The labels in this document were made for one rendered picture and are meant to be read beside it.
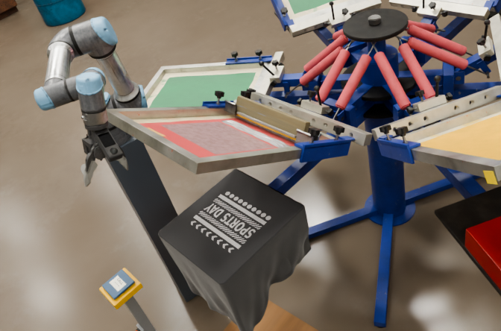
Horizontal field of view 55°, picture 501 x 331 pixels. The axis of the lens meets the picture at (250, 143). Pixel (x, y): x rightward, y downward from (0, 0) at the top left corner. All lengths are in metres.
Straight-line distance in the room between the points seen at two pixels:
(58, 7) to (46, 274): 4.98
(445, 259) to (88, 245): 2.42
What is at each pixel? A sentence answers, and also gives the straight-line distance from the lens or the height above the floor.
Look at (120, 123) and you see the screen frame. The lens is 1.81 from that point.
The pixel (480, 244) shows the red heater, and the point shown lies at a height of 1.11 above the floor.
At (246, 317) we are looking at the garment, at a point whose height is 0.66.
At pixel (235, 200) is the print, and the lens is 2.18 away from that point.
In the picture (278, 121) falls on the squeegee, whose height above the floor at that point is 1.27.
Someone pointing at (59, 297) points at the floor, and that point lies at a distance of 3.61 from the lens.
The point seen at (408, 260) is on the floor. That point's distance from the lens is 3.04.
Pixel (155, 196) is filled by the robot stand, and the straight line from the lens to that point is 2.54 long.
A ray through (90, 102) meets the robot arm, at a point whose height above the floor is 1.76.
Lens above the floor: 2.44
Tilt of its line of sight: 37 degrees down
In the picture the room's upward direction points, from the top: 17 degrees counter-clockwise
